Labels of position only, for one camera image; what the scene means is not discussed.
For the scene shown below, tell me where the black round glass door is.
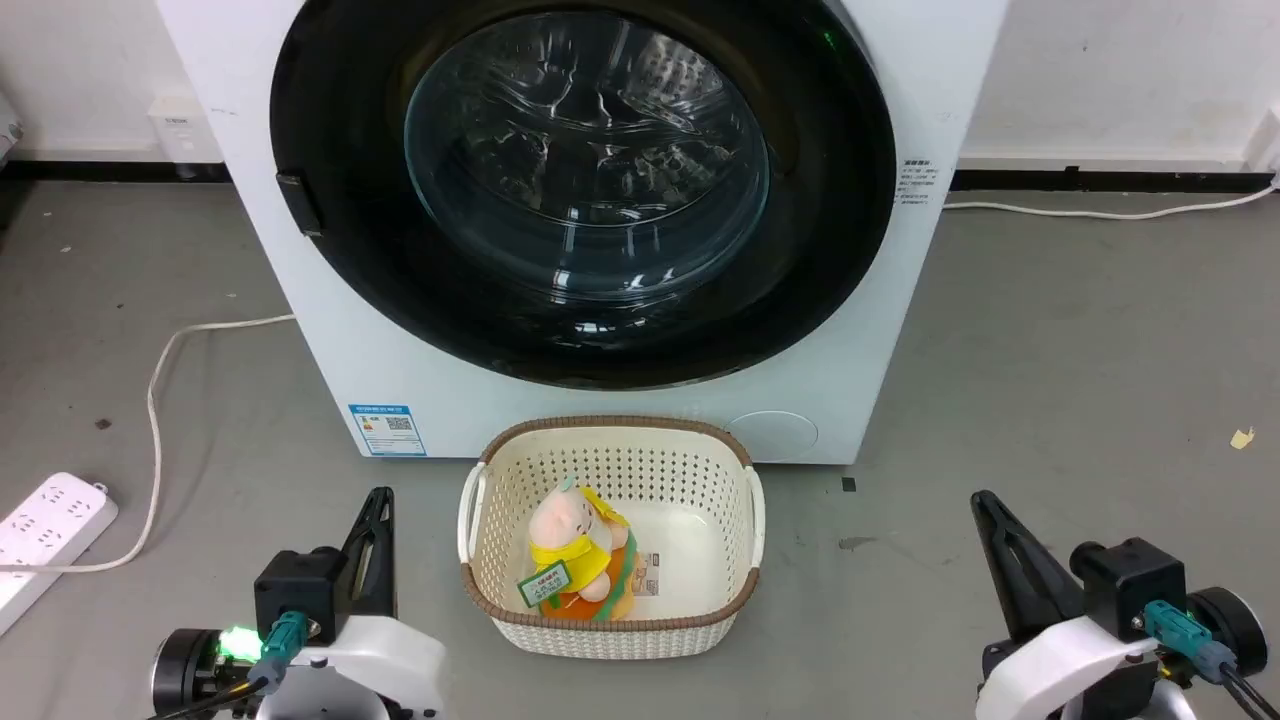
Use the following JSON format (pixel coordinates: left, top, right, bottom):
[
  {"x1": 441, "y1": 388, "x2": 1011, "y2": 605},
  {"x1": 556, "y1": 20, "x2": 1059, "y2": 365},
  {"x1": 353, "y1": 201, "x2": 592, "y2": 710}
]
[{"x1": 269, "y1": 0, "x2": 898, "y2": 391}]

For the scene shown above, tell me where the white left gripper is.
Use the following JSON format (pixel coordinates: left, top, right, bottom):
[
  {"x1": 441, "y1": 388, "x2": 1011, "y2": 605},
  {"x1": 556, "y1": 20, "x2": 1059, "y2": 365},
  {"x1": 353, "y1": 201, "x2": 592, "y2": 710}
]
[{"x1": 254, "y1": 487, "x2": 448, "y2": 720}]

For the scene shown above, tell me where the right teal plug black cable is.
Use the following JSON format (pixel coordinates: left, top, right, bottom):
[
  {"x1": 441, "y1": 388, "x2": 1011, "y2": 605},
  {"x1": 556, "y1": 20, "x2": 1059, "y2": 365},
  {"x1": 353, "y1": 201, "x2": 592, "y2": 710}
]
[{"x1": 1143, "y1": 600, "x2": 1280, "y2": 720}]

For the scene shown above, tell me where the left teal plug black cable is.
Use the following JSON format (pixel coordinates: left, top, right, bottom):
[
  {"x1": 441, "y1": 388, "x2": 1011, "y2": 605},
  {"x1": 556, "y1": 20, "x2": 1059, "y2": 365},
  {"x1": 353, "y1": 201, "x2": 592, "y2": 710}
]
[{"x1": 145, "y1": 611, "x2": 311, "y2": 720}]

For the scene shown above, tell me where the white power strip cable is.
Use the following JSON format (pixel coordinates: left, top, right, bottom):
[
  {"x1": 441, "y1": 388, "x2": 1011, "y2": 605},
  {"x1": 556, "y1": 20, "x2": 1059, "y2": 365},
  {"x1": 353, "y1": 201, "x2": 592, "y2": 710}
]
[{"x1": 0, "y1": 314, "x2": 298, "y2": 575}]

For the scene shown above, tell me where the white power strip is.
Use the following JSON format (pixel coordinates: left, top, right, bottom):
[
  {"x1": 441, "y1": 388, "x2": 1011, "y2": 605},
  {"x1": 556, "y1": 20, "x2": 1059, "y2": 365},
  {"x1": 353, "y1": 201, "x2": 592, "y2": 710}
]
[{"x1": 0, "y1": 472, "x2": 119, "y2": 637}]

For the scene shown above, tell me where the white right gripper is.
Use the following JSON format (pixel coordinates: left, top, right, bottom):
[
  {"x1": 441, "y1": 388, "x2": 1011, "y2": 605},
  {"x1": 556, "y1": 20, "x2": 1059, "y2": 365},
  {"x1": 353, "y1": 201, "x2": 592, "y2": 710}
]
[{"x1": 970, "y1": 490, "x2": 1166, "y2": 720}]

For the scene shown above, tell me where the blue energy label sticker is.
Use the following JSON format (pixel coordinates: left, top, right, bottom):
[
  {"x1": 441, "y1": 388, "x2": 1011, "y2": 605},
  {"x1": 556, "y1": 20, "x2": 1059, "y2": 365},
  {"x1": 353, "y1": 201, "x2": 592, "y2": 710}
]
[{"x1": 348, "y1": 403, "x2": 428, "y2": 458}]

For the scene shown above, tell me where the plush doll yellow orange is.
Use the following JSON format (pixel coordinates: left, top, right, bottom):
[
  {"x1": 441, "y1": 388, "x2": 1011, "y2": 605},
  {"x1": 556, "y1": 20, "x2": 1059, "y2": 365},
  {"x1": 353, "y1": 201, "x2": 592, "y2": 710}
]
[{"x1": 518, "y1": 477, "x2": 639, "y2": 621}]

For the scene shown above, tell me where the small text sticker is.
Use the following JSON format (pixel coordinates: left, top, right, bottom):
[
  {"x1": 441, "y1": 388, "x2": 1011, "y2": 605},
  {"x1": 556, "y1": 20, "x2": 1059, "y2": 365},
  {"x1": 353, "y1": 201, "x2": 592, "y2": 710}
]
[{"x1": 895, "y1": 157, "x2": 947, "y2": 207}]

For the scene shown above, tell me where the white washing machine body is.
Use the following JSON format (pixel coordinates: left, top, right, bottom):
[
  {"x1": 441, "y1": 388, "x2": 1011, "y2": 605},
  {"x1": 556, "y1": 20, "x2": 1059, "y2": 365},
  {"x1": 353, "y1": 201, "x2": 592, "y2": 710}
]
[{"x1": 155, "y1": 0, "x2": 1009, "y2": 467}]

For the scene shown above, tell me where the green white doll tag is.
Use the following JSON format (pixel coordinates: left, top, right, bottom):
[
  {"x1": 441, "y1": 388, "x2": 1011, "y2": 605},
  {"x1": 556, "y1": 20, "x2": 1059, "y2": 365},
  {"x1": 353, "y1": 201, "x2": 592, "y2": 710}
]
[{"x1": 517, "y1": 560, "x2": 573, "y2": 610}]

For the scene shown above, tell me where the cream laundry basket brown rim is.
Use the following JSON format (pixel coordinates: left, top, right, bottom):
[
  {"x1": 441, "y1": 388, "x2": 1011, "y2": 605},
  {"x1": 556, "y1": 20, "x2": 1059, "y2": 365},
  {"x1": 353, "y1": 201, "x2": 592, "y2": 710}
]
[{"x1": 457, "y1": 415, "x2": 767, "y2": 661}]

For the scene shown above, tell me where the teal plug black cable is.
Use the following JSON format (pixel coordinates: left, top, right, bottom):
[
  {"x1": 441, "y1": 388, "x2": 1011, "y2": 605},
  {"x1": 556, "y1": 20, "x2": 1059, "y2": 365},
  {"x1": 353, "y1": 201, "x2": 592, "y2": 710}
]
[
  {"x1": 1143, "y1": 600, "x2": 1280, "y2": 720},
  {"x1": 145, "y1": 611, "x2": 311, "y2": 720}
]

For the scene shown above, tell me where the white wall socket box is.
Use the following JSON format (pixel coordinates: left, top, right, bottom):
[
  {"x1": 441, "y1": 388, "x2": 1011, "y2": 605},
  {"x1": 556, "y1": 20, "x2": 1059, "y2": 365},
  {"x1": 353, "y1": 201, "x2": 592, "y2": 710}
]
[{"x1": 148, "y1": 96, "x2": 223, "y2": 164}]

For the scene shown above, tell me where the round white filter cover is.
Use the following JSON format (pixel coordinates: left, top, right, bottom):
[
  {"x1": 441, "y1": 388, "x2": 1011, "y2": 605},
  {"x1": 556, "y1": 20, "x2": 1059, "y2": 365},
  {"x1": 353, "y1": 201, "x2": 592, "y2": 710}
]
[{"x1": 727, "y1": 410, "x2": 820, "y2": 464}]

